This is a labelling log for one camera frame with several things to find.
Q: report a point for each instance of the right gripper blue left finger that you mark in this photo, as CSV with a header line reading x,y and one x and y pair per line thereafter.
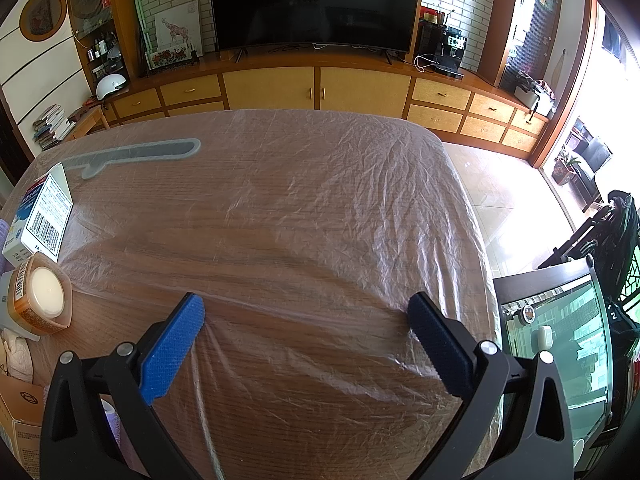
x,y
166,346

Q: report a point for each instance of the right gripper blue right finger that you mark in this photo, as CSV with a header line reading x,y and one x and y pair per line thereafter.
x,y
446,342

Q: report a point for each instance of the amber plastic candle cup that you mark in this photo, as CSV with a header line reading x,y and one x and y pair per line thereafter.
x,y
39,298

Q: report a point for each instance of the beige paper napkin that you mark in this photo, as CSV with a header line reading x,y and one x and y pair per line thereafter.
x,y
16,360

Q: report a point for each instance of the white blue medicine box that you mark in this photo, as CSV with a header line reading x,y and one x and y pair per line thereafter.
x,y
40,220

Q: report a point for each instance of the glass side table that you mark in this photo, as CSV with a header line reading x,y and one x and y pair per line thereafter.
x,y
560,309

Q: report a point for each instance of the cardboard box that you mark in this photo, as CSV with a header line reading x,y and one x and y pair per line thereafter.
x,y
21,408

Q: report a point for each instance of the clear plastic table cover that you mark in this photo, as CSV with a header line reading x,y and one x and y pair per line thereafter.
x,y
305,233

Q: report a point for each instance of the black carved wooden chair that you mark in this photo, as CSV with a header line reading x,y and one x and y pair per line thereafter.
x,y
611,238

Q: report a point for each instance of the grey table edge guard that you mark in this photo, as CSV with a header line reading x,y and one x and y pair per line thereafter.
x,y
92,163

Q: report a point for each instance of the small wooden side table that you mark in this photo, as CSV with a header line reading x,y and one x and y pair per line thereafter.
x,y
93,119

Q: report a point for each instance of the wooden tv cabinet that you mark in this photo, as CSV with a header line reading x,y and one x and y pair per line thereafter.
x,y
470,111

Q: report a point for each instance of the stack of books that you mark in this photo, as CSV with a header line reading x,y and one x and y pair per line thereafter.
x,y
51,127

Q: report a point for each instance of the white nail lamp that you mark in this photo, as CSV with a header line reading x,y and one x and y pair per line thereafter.
x,y
110,84

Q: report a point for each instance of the black coffee machine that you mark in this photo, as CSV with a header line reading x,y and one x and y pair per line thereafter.
x,y
439,47

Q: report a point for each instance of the giraffe picture canvas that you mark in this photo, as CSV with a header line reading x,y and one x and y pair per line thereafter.
x,y
180,25

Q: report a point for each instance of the black flat screen television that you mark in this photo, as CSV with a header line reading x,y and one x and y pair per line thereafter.
x,y
376,24

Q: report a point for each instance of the flower picture frame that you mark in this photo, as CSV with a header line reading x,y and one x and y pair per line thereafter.
x,y
169,57

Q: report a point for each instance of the round framed wall picture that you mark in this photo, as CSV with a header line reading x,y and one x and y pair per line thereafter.
x,y
41,19

